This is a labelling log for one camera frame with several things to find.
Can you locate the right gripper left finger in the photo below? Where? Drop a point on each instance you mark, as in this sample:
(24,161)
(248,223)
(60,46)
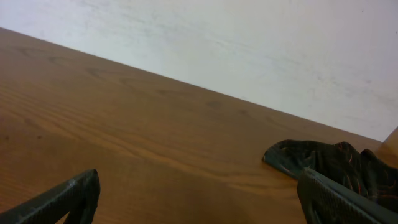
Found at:
(76,199)

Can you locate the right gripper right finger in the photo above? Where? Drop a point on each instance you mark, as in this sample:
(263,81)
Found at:
(325,201)

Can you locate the black patterned shirt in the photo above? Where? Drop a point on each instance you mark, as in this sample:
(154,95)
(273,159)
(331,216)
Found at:
(361,172)

